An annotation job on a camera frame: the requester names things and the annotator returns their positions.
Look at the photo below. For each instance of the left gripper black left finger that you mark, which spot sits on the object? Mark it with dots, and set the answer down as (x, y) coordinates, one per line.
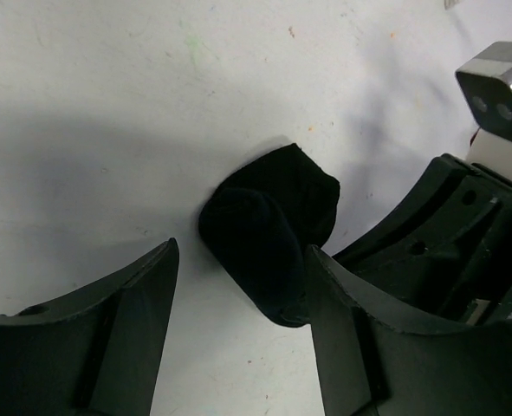
(94, 351)

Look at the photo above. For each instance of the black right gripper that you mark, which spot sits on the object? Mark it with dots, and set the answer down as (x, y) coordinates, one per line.
(445, 245)

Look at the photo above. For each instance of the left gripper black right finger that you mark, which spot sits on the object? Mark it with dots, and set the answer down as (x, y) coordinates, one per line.
(376, 355)

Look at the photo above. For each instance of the black sock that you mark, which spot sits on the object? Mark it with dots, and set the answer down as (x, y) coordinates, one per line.
(259, 221)

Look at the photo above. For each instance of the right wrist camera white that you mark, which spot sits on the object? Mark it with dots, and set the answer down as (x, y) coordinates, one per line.
(486, 84)

